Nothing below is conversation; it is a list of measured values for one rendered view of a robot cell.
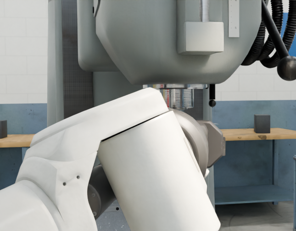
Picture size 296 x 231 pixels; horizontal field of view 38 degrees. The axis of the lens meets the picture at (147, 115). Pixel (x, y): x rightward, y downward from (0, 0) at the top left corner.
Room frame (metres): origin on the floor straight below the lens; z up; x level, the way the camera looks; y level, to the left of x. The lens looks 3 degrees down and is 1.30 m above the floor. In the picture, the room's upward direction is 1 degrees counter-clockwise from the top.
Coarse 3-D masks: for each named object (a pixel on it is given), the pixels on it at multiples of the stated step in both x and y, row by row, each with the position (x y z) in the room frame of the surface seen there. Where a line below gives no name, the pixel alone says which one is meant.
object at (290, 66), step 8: (264, 8) 0.59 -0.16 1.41; (264, 16) 0.58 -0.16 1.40; (264, 24) 0.58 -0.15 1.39; (272, 24) 0.56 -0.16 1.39; (272, 32) 0.56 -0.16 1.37; (272, 40) 0.55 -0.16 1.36; (280, 40) 0.54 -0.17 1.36; (280, 48) 0.53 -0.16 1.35; (280, 56) 0.53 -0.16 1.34; (288, 56) 0.51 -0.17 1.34; (280, 64) 0.51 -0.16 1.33; (288, 64) 0.51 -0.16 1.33; (280, 72) 0.51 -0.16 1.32; (288, 72) 0.51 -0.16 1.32; (288, 80) 0.52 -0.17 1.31
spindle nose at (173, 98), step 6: (162, 90) 0.55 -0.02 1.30; (168, 90) 0.54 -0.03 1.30; (174, 90) 0.54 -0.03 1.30; (180, 90) 0.54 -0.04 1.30; (186, 90) 0.54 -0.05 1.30; (192, 90) 0.55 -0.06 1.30; (162, 96) 0.55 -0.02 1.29; (168, 96) 0.54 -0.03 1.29; (174, 96) 0.54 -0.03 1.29; (180, 96) 0.54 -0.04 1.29; (186, 96) 0.54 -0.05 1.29; (192, 96) 0.55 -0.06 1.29; (168, 102) 0.54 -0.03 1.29; (174, 102) 0.54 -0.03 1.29; (180, 102) 0.54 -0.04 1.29; (186, 102) 0.54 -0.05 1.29; (192, 102) 0.55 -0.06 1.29
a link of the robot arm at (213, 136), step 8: (192, 120) 0.42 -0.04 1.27; (200, 120) 0.52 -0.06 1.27; (208, 120) 0.52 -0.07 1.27; (200, 128) 0.42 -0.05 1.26; (208, 128) 0.50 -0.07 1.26; (216, 128) 0.50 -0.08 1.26; (208, 136) 0.50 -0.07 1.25; (216, 136) 0.50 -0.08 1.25; (208, 144) 0.50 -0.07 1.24; (216, 144) 0.50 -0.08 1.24; (224, 144) 0.52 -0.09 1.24; (208, 152) 0.50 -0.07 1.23; (216, 152) 0.50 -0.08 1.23; (224, 152) 0.51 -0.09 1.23; (208, 160) 0.50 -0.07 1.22; (216, 160) 0.50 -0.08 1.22
